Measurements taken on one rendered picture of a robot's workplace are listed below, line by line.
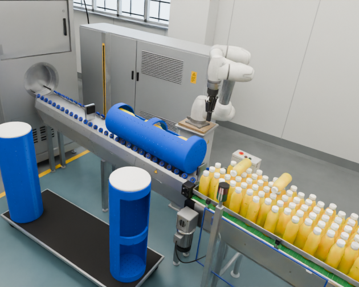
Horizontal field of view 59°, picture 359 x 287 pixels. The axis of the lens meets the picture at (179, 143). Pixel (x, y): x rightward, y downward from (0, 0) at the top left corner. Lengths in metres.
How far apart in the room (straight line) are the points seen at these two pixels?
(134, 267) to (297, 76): 3.41
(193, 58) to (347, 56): 2.01
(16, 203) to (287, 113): 3.75
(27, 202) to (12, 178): 0.28
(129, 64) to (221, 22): 1.57
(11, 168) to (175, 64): 2.26
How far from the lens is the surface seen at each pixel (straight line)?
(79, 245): 2.97
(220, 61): 2.04
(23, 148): 2.84
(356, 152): 5.07
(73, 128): 3.26
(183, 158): 2.24
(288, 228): 2.01
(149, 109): 4.52
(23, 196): 3.08
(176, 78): 4.13
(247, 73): 2.06
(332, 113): 4.91
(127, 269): 2.75
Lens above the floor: 2.29
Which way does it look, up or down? 29 degrees down
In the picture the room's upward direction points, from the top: 6 degrees clockwise
